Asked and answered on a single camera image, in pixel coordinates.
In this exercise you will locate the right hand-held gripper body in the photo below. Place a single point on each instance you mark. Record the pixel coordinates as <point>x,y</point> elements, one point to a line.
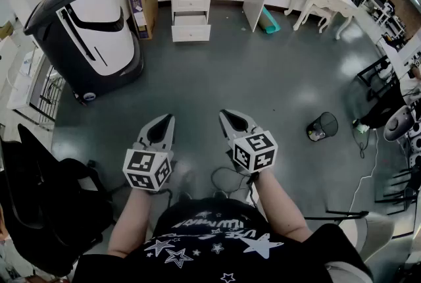
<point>255,151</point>

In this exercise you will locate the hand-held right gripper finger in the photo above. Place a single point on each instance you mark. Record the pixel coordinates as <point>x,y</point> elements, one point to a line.
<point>227,128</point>
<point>249,123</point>

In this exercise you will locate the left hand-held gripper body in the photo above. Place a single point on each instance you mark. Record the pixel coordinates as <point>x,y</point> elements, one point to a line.
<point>144,166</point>

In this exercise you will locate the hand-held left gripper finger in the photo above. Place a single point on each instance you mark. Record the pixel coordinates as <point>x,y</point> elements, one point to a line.
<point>143,137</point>
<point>169,141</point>

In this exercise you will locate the white cabinet door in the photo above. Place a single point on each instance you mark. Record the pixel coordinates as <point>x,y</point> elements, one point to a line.
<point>190,32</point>

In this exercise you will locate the person's left forearm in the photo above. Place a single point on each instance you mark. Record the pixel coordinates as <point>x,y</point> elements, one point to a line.
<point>131,219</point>

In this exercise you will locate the person's right forearm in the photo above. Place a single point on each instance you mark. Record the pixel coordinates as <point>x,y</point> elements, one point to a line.
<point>283,209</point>

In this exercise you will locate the teal box under desk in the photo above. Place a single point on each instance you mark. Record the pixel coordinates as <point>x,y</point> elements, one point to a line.
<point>268,23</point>

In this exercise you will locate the small white drawer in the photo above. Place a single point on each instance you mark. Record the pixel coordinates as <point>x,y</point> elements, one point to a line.
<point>191,2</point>

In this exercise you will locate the black office chair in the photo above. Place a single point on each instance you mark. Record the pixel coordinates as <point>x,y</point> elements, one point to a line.
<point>49,196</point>

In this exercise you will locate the black star-print shirt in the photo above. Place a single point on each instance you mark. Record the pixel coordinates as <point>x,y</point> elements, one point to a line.
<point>210,242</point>

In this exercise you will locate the white vanity stool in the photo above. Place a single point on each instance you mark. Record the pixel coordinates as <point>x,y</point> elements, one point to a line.
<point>317,10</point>

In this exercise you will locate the white shelf unit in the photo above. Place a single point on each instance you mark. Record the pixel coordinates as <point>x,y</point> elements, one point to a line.
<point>23,77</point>

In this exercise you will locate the brown cardboard box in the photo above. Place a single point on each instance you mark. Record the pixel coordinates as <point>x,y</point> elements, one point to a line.
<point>144,2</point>

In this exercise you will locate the black metal stool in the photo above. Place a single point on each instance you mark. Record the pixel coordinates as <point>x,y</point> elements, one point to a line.
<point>378,74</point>

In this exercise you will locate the grey domed device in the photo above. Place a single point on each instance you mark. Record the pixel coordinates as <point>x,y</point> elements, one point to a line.
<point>398,125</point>

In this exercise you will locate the long white desk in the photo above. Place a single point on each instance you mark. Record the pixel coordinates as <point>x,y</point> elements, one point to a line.
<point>399,53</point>

